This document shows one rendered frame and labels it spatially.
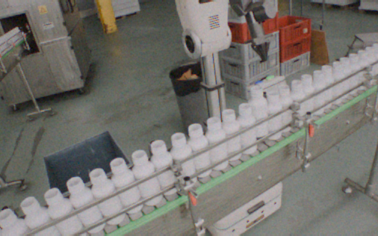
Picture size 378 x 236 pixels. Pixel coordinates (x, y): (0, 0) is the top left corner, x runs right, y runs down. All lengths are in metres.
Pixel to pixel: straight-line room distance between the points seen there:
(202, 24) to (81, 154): 0.81
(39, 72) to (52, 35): 0.58
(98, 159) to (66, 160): 0.15
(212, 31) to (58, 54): 3.19
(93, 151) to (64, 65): 3.11
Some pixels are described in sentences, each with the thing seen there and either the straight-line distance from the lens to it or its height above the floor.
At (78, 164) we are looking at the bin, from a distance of 1.41.
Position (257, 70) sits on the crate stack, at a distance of 3.40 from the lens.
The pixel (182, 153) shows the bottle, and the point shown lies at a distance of 0.79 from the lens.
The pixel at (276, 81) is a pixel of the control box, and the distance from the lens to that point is 1.16.
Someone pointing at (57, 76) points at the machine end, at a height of 0.37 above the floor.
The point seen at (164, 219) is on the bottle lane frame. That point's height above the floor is 0.96.
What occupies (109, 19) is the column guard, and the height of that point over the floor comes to 0.37.
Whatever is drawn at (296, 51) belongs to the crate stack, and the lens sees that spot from 4.00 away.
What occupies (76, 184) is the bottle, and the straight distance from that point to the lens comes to 0.78.
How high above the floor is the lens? 1.60
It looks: 31 degrees down
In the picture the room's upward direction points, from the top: 10 degrees counter-clockwise
